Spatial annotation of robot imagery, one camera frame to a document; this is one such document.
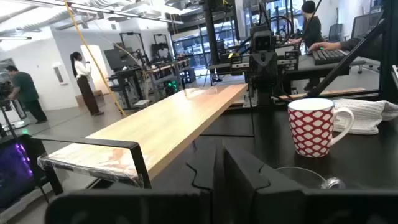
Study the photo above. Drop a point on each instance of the black building column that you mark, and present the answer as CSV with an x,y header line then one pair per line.
x,y
211,37

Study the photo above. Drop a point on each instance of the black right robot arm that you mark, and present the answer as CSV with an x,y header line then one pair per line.
x,y
264,99

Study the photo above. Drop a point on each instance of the black frame post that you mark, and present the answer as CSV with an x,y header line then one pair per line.
x,y
388,46

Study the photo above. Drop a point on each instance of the person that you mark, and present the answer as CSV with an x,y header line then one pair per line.
x,y
312,31
26,90
163,51
84,84

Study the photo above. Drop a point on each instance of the black monitor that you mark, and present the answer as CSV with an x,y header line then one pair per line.
x,y
116,59

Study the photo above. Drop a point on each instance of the white wall box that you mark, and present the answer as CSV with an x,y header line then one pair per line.
x,y
59,74

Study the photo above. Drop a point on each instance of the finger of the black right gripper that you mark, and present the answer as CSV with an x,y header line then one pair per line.
x,y
270,74
255,74

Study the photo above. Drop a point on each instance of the grey desk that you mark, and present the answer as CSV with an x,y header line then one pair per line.
x,y
304,67

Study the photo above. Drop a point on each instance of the background robot workstation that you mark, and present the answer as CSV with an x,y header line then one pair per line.
x,y
133,62

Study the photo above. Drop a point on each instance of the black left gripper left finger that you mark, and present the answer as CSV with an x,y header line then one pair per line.
x,y
205,174

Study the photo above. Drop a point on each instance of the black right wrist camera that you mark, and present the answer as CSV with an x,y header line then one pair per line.
x,y
263,42

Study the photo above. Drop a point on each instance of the grey office chair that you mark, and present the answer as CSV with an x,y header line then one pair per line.
x,y
362,26
335,32

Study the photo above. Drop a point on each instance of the wooden shelf with black legs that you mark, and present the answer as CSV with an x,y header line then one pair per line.
x,y
161,124

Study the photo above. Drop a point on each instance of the black keyboard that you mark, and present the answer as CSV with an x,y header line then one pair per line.
x,y
329,56

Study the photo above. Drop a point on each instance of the black tripod equipment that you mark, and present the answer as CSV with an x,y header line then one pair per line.
x,y
6,99

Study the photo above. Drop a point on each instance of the white patterned ceramic mug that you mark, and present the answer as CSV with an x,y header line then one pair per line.
x,y
311,130

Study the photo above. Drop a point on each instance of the computer with green lights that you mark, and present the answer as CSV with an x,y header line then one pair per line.
x,y
172,86

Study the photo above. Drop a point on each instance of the person's hand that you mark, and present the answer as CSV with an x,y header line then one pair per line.
x,y
323,46

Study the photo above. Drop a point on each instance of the black diagonal frame strut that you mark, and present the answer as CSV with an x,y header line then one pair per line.
x,y
342,63

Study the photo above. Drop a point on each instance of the white knitted cloth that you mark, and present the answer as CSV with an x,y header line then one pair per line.
x,y
360,118

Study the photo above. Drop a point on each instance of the ceiling light tube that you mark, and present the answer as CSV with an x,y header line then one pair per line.
x,y
15,38

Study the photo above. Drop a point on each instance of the brown cardboard box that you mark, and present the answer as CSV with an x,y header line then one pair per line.
x,y
99,96

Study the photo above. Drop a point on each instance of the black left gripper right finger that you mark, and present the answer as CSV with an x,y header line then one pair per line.
x,y
242,177

